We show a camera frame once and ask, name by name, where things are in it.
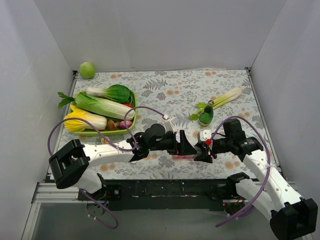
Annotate white pill bottle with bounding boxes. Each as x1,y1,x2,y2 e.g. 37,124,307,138
196,148,203,157

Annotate pink weekly pill organizer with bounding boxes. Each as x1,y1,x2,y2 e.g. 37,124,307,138
172,155,194,161

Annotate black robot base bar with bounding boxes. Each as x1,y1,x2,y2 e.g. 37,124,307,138
91,179,246,212

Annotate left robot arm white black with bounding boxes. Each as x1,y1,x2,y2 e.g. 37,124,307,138
49,123,197,200

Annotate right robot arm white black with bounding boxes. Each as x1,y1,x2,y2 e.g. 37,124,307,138
195,117,318,240

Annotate green glass bottle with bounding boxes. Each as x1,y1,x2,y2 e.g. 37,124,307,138
198,100,214,127

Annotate purple onion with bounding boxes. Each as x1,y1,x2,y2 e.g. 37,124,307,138
118,120,133,130

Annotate red chili pepper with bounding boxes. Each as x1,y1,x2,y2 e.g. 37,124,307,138
122,103,133,108

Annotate floral table mat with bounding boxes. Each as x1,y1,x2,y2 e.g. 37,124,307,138
49,68,279,181

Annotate brown mushroom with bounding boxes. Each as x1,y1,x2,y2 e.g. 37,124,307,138
106,119,120,131

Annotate celery stalk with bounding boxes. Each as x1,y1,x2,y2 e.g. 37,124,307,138
189,87,242,121

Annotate small orange capped jar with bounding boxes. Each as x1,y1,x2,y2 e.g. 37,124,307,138
101,138,108,144

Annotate green plastic tray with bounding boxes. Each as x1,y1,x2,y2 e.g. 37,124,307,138
70,91,137,137

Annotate bok choy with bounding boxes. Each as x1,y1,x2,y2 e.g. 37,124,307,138
85,84,131,104

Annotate yellow napa cabbage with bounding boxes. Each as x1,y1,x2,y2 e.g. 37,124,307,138
64,105,108,132

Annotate green napa cabbage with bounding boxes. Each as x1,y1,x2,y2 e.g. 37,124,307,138
73,91,136,121

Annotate round green cabbage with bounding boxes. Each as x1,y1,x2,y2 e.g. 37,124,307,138
78,62,96,79

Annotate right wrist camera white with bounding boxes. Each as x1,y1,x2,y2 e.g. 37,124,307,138
197,130,212,146

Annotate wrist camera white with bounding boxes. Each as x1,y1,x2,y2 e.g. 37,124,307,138
164,117,175,133
197,130,212,146

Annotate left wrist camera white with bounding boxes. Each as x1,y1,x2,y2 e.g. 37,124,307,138
164,117,175,133

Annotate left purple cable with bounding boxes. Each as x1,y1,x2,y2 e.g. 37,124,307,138
47,105,169,229

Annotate purple cable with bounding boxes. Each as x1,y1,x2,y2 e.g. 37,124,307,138
209,115,272,228
47,105,169,229

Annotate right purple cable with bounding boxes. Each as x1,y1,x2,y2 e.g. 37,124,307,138
209,115,272,228

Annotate aluminium frame rail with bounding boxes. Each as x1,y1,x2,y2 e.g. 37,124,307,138
21,183,82,240

